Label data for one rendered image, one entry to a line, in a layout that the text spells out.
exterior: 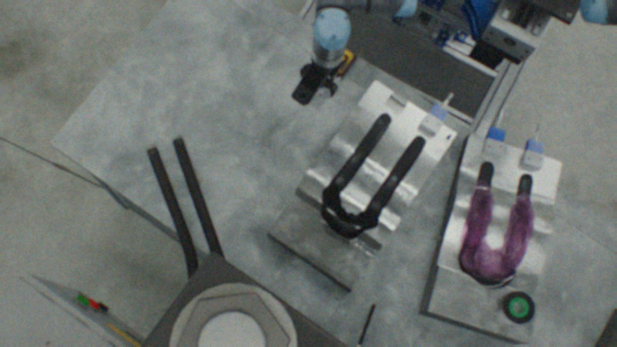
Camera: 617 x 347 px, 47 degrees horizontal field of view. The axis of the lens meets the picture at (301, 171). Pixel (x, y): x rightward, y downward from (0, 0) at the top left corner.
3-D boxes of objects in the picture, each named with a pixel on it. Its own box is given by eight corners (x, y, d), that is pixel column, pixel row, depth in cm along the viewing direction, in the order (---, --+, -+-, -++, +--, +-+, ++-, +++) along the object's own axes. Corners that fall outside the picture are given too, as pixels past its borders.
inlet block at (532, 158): (527, 124, 197) (534, 117, 192) (544, 129, 197) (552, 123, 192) (517, 167, 194) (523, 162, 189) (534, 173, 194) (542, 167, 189)
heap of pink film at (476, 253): (472, 176, 190) (480, 168, 182) (536, 196, 189) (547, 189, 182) (448, 269, 183) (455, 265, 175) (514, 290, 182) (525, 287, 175)
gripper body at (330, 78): (347, 66, 177) (353, 46, 166) (328, 93, 175) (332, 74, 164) (321, 50, 178) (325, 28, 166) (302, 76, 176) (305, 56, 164)
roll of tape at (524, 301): (497, 291, 177) (501, 290, 174) (529, 292, 177) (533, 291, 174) (499, 324, 175) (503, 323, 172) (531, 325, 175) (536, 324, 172)
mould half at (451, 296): (464, 139, 198) (476, 127, 188) (555, 167, 198) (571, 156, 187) (418, 314, 186) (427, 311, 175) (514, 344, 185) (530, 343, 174)
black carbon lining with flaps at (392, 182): (380, 111, 192) (386, 99, 183) (431, 145, 190) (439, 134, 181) (307, 216, 184) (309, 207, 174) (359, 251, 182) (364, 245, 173)
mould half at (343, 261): (370, 91, 201) (377, 72, 188) (448, 142, 198) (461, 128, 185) (267, 236, 189) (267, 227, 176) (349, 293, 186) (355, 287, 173)
